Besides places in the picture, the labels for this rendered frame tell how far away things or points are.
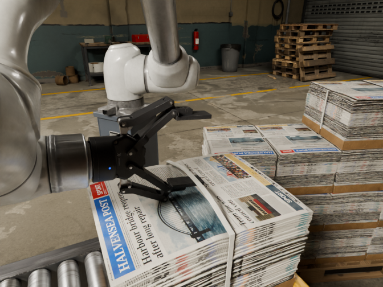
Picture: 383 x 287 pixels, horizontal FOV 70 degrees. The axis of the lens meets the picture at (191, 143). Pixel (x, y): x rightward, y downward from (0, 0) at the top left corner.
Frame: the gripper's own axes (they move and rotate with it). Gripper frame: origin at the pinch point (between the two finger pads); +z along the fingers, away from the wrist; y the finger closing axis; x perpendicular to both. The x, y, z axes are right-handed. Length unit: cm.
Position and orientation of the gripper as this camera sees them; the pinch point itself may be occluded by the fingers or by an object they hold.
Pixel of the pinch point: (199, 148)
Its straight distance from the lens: 53.6
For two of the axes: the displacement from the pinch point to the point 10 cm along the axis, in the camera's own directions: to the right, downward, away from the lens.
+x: 4.3, 3.7, -8.2
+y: -0.9, 9.2, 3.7
